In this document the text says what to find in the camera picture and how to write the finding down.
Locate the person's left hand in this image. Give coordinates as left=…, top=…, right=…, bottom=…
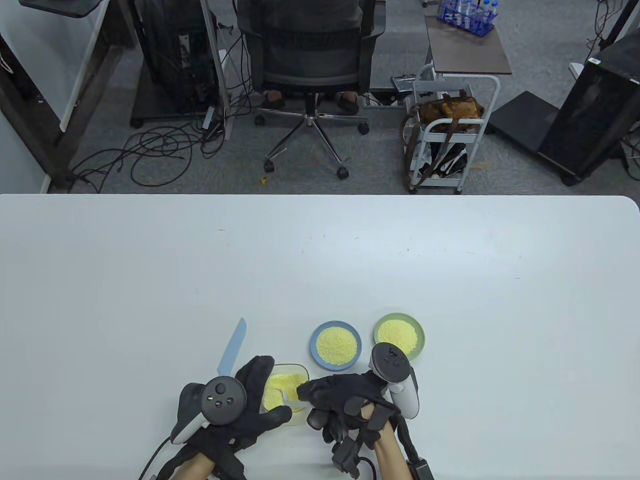
left=187, top=356, right=293, bottom=461

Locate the person's right hand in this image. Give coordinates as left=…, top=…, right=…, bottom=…
left=297, top=372, right=403, bottom=448

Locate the glass chicken bouillon jar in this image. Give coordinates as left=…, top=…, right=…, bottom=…
left=259, top=364, right=311, bottom=427

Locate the yellow chicken bouillon pile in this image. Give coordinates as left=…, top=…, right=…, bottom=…
left=316, top=326, right=359, bottom=366
left=377, top=320, right=419, bottom=358

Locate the light blue plastic knife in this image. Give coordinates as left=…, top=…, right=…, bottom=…
left=218, top=318, right=248, bottom=377

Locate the person's left forearm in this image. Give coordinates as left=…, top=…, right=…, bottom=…
left=175, top=452, right=217, bottom=480

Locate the person's right forearm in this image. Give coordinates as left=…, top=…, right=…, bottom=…
left=372, top=405, right=416, bottom=480

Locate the grey white handheld controller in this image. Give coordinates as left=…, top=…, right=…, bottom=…
left=370, top=342, right=420, bottom=420
left=171, top=376, right=247, bottom=445

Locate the blue round dish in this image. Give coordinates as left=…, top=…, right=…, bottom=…
left=309, top=320, right=363, bottom=372

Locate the green round dish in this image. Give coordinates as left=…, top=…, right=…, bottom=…
left=373, top=312, right=426, bottom=368

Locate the black and white bag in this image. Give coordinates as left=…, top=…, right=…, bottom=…
left=417, top=142, right=469, bottom=180

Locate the white rolling cart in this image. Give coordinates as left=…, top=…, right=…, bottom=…
left=407, top=64, right=501, bottom=195

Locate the brown leather bag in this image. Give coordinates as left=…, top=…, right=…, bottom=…
left=416, top=90, right=486, bottom=133

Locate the black flat floor platform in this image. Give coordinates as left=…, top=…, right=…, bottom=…
left=487, top=91, right=583, bottom=187

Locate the black mesh office chair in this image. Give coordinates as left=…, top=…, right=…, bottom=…
left=236, top=0, right=388, bottom=181

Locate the brown side table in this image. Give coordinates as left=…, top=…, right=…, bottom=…
left=425, top=14, right=513, bottom=76

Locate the white metal desk leg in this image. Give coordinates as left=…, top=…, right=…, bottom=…
left=200, top=0, right=236, bottom=142

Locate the dark wooden desk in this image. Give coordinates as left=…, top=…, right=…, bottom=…
left=0, top=0, right=136, bottom=193

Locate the black computer tower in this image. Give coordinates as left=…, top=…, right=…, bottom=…
left=537, top=30, right=640, bottom=182
left=134, top=0, right=221, bottom=106

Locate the blue test tube rack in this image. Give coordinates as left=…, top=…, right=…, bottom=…
left=437, top=0, right=500, bottom=37

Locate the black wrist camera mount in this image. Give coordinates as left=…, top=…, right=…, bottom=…
left=331, top=434, right=375, bottom=478

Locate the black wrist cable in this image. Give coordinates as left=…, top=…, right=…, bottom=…
left=138, top=436, right=172, bottom=480

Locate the black floor cable tangle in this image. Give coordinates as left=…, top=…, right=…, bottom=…
left=67, top=117, right=228, bottom=193

